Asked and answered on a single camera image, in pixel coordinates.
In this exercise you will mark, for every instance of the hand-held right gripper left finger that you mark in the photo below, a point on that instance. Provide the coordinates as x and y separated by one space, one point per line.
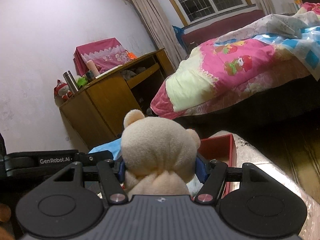
122 171

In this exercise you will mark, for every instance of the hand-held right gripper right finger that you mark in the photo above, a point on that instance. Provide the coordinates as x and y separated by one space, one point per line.
201 170

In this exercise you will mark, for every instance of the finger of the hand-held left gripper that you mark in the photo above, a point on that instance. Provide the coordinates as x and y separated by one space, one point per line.
90 158

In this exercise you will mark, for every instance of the blue cloth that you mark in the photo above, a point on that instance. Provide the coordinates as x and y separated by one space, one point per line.
110 146

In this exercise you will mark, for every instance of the red box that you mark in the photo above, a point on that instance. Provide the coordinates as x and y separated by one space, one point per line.
217 150

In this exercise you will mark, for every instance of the cream teddy bear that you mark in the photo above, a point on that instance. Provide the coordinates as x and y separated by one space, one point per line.
160 150

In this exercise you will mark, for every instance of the wooden cabinet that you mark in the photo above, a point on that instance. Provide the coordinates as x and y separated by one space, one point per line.
105 105

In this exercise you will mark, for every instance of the snowman plush toy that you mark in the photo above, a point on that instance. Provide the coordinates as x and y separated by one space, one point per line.
62 90

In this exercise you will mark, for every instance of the green plush toy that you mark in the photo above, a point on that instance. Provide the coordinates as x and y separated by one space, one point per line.
81 81

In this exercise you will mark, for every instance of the steel thermos flask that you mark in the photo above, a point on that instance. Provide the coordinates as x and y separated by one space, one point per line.
70 82

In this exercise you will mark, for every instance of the dark jar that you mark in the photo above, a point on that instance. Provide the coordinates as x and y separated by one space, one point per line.
90 77

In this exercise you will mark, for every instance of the pink bottle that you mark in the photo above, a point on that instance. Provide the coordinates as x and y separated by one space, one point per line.
92 68

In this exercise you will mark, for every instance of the bed with colourful quilt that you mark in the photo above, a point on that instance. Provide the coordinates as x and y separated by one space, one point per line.
212 80

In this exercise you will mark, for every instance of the clothes in drawer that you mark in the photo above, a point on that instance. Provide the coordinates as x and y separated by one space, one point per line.
130 73

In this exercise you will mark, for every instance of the wooden desk drawer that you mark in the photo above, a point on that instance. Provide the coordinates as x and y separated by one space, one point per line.
142 76

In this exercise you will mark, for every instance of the pink floral cloth cover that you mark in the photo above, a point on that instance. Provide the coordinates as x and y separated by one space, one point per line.
100 52

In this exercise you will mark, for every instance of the orange thing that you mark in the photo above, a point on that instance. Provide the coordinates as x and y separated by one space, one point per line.
131 55

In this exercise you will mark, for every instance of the blue pillow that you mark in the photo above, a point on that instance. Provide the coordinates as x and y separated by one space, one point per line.
178 35

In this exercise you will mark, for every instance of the maroon headboard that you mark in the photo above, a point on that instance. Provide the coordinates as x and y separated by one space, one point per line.
225 23

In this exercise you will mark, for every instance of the blue checkered quilt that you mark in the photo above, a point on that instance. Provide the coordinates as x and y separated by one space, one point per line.
300 45

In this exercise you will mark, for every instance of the pale floral sheet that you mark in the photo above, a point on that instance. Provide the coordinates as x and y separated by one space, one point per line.
270 23

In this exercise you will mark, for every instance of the dark bed frame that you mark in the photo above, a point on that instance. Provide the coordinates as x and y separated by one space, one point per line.
262 105

